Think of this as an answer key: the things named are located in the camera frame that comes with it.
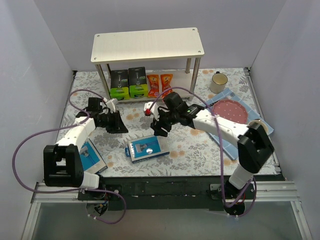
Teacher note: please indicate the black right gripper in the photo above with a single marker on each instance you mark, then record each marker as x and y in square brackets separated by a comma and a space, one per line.
[163, 120]

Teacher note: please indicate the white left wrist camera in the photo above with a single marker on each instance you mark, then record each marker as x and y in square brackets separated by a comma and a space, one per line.
[110, 104]

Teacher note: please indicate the floral tablecloth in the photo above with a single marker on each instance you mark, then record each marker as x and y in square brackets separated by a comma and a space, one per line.
[185, 152]

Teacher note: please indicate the painted ceramic mug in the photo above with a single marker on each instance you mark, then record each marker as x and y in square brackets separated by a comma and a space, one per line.
[261, 123]

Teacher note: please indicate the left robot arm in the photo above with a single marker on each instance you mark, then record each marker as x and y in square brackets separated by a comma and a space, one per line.
[62, 161]

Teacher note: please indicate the blue checkered placemat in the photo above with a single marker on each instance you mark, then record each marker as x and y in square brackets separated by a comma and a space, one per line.
[252, 114]

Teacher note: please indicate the silver fork black handle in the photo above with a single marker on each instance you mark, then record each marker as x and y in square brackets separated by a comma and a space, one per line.
[211, 102]

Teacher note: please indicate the white two-tier shelf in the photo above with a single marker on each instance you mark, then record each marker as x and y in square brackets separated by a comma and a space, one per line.
[177, 49]

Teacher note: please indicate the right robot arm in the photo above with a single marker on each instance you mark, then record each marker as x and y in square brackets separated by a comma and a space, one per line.
[252, 142]

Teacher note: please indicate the pink polka dot plate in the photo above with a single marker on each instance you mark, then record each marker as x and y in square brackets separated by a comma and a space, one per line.
[231, 110]

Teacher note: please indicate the cream enamel mug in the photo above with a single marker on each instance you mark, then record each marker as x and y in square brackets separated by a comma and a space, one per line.
[218, 82]

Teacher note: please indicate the blue Harry's razor box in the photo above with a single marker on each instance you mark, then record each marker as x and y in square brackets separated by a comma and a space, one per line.
[146, 148]

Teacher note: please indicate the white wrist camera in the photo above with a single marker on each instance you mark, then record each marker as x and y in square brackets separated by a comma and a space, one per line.
[151, 109]
[110, 104]

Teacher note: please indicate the orange razor packet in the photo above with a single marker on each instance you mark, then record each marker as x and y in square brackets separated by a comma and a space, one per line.
[166, 83]
[154, 85]

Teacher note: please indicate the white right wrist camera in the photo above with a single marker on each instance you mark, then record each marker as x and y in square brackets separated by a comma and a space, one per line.
[151, 109]

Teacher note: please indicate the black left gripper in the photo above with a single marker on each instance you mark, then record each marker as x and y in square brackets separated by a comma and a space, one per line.
[114, 122]

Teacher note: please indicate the black green razor box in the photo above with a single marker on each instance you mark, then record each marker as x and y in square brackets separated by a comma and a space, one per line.
[137, 81]
[119, 85]

